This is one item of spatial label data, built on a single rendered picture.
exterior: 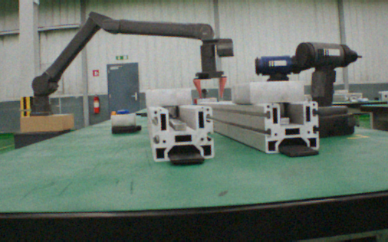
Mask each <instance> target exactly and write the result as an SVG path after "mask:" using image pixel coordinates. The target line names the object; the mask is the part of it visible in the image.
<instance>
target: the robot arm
mask: <svg viewBox="0 0 388 242"><path fill-rule="evenodd" d="M101 28H102V29H103V30H105V31H107V32H108V33H111V34H122V35H125V34H138V35H148V36H158V37H167V36H168V37H178V38H191V39H198V40H201V42H202V45H199V46H200V58H201V70H202V72H196V73H195V77H198V78H193V79H192V81H193V84H194V86H195V87H196V89H197V91H198V94H199V99H201V86H200V80H206V79H212V78H217V79H220V80H219V90H220V97H221V98H222V94H223V90H224V87H225V84H226V81H227V77H223V76H222V75H223V74H224V71H223V70H220V71H217V66H216V54H215V46H216V49H217V55H218V56H219V57H234V44H233V40H232V39H231V38H228V39H219V38H217V39H216V38H213V37H214V35H215V32H214V30H213V29H212V27H211V25H209V24H204V23H177V22H166V21H134V20H126V19H120V20H114V19H112V18H110V17H108V16H106V15H101V14H99V13H96V12H94V11H92V12H91V13H90V14H89V17H88V18H87V20H86V22H85V23H84V25H83V26H82V27H81V29H80V30H79V31H78V33H77V34H76V35H75V37H74V38H73V39H72V40H71V42H70V43H69V44H68V45H67V46H66V47H65V48H64V50H63V51H62V52H61V53H60V54H59V55H58V57H57V58H56V59H55V61H54V63H53V64H52V65H51V66H50V67H48V68H47V69H46V70H45V72H44V73H43V74H42V75H39V76H36V77H35V78H34V79H33V80H32V82H31V87H32V89H33V91H34V96H33V105H31V108H32V113H29V117H32V116H52V115H54V114H53V111H52V109H51V104H50V102H49V95H50V94H52V93H54V92H55V91H56V90H57V89H58V81H59V80H60V79H61V76H62V75H63V73H64V72H65V71H66V69H68V67H69V66H70V65H71V64H72V62H73V60H74V59H75V57H76V56H77V55H78V54H79V53H80V52H81V51H82V50H83V48H84V47H85V46H86V45H87V43H88V42H89V41H90V40H91V38H92V37H93V36H94V35H95V34H96V33H97V32H98V31H99V30H100V29H101Z"/></svg>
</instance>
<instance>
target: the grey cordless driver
mask: <svg viewBox="0 0 388 242"><path fill-rule="evenodd" d="M358 57H359V58H362V56H361V55H357V52H356V51H353V50H351V49H350V48H349V47H348V46H346V45H345V44H337V43H325V42H301V43H300V44H299V45H298V47H297V49H296V51H295V60H296V61H297V63H298V65H299V66H301V67H309V68H315V71H314V72H311V76H312V80H311V95H310V96H311V97H312V101H311V102H317V105H318V110H312V114H314V115H318V127H313V131H316V132H318V138H325V137H327V136H340V135H346V134H352V133H354V131H355V130H354V127H355V125H356V117H354V114H352V113H347V106H333V89H334V83H336V71H335V70H334V69H336V68H338V67H347V66H348V65H350V64H352V63H353V62H355V61H357V58H358Z"/></svg>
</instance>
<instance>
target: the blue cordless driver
mask: <svg viewBox="0 0 388 242"><path fill-rule="evenodd" d="M308 69H311V68H309V67H301V66H299V65H298V63H297V61H296V60H295V55H292V56H291V55H281V56H273V55H270V56H261V58H258V57H256V59H255V74H257V76H259V74H261V75H262V76H269V78H268V79H266V82H271V81H283V82H287V81H289V77H287V75H291V73H293V74H300V72H301V71H304V70H308Z"/></svg>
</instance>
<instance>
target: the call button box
mask: <svg viewBox="0 0 388 242"><path fill-rule="evenodd" d="M111 125H112V133H113V134H117V133H130V132H136V131H140V130H142V126H136V115H135V114H134V113H133V114H130V113H125V114H116V116H111Z"/></svg>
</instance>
